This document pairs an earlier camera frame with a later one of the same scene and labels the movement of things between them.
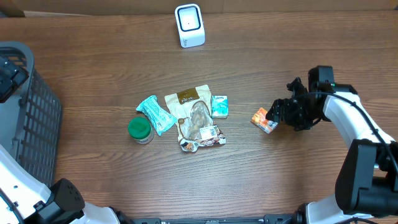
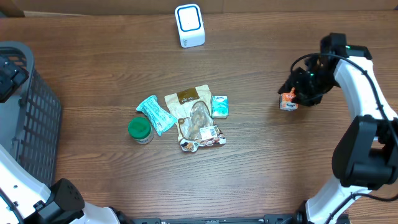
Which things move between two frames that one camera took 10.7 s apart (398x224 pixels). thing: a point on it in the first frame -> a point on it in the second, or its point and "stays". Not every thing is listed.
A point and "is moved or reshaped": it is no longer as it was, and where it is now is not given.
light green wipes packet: [162, 121] stays
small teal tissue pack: [219, 106] stays
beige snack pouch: [192, 109] stays
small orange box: [260, 121] is moved or reshaped
